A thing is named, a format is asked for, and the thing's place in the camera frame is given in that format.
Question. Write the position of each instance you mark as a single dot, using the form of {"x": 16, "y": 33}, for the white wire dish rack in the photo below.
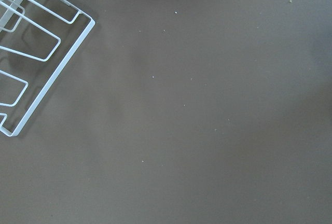
{"x": 38, "y": 39}

